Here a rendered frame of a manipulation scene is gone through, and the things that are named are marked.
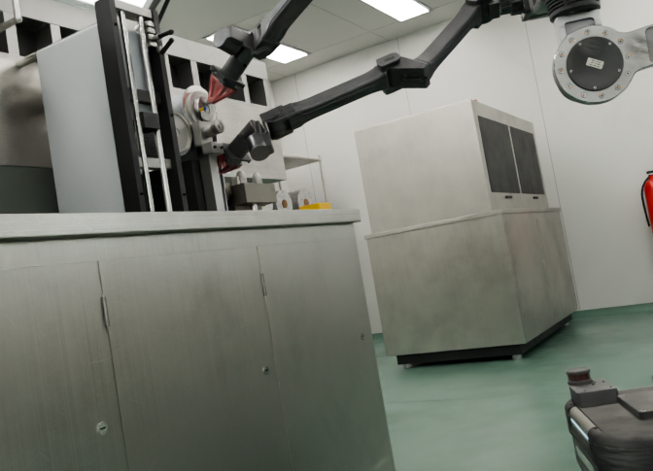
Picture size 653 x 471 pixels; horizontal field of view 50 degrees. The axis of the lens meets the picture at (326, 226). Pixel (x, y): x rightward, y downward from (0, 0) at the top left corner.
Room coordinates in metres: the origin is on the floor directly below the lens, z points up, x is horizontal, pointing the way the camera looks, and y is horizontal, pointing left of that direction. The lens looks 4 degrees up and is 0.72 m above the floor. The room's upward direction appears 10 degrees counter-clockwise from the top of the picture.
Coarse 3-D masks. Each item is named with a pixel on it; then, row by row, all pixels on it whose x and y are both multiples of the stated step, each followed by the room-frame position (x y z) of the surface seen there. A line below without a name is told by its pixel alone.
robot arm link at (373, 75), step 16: (384, 64) 1.97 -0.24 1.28; (352, 80) 2.00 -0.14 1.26; (368, 80) 1.99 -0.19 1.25; (384, 80) 1.99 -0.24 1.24; (320, 96) 1.99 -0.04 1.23; (336, 96) 1.98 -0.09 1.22; (352, 96) 1.99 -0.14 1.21; (288, 112) 1.97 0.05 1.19; (304, 112) 1.97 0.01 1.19; (320, 112) 1.99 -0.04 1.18; (272, 128) 1.98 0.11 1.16; (288, 128) 2.00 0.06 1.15
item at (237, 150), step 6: (234, 138) 2.01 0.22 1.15; (240, 138) 1.99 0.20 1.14; (228, 144) 2.03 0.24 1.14; (234, 144) 2.00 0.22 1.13; (240, 144) 1.99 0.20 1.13; (246, 144) 1.99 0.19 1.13; (228, 150) 2.00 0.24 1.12; (234, 150) 2.00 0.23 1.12; (240, 150) 2.00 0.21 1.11; (246, 150) 2.00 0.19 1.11; (228, 156) 1.98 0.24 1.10; (234, 156) 2.00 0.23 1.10; (240, 156) 2.02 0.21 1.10; (246, 156) 2.06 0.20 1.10
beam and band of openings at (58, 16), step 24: (0, 0) 1.86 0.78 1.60; (24, 0) 1.93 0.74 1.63; (48, 0) 2.00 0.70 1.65; (24, 24) 1.97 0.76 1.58; (48, 24) 2.00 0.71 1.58; (72, 24) 2.06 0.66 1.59; (0, 48) 1.88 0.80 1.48; (24, 48) 1.99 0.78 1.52; (192, 48) 2.54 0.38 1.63; (168, 72) 2.41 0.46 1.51; (192, 72) 2.52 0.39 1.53; (216, 72) 2.65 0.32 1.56; (264, 72) 2.93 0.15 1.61; (240, 96) 2.79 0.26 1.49; (264, 96) 2.91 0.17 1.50
